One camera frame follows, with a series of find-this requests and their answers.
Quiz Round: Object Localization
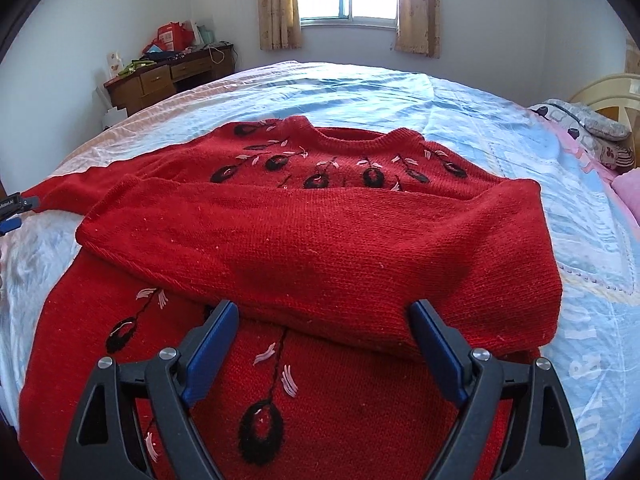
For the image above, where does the grey patterned pillow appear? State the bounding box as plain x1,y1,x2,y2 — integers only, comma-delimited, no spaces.
527,99,631,141

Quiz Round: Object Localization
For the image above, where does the cream bed headboard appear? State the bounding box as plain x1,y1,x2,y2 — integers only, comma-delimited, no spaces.
570,72,640,171

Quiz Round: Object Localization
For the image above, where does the floral patterned pillow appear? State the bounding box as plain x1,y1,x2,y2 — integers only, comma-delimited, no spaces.
565,127,636,168

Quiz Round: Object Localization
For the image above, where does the green cloth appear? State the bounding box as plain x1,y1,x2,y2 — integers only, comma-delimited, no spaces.
117,57,157,78

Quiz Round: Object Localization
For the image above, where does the red knitted sweater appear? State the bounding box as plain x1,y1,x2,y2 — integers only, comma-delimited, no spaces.
20,115,563,480

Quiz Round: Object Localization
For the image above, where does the pink blanket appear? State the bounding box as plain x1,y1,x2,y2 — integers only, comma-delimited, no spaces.
612,167,640,211

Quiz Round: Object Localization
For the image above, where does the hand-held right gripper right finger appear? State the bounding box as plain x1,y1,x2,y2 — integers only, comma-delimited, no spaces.
407,299,587,480

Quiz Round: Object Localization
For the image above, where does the beige patterned curtain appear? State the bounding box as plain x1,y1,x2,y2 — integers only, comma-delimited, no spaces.
257,0,303,51
395,0,443,58

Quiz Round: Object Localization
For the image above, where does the pale teal bag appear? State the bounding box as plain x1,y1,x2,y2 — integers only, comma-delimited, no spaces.
194,21,218,47

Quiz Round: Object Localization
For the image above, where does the brown wooden desk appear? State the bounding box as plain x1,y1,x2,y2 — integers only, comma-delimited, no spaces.
103,42,238,116

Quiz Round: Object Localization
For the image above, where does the light blue printed bed sheet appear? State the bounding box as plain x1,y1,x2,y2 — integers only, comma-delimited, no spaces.
0,60,640,480

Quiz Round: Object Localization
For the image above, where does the red gift bag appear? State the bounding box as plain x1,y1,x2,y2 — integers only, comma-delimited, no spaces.
150,21,196,53

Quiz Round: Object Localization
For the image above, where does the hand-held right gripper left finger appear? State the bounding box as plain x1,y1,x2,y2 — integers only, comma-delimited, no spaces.
59,300,240,480

